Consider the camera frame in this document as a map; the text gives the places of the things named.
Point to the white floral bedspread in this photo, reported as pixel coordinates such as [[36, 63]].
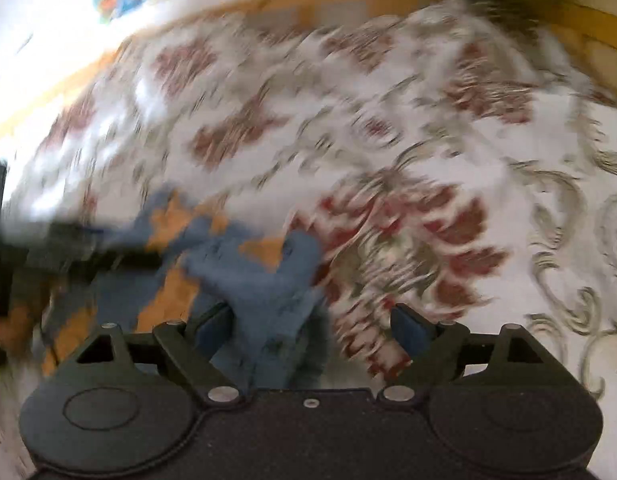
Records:
[[455, 160]]

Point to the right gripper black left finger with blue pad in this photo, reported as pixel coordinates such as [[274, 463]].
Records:
[[187, 351]]

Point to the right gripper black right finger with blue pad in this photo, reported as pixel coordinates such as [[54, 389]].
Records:
[[433, 350]]

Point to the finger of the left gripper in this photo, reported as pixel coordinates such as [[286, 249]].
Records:
[[70, 247]]

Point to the blue pants orange truck print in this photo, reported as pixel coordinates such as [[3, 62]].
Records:
[[281, 332]]

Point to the wooden bed frame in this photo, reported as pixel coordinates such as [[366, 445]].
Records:
[[588, 29]]

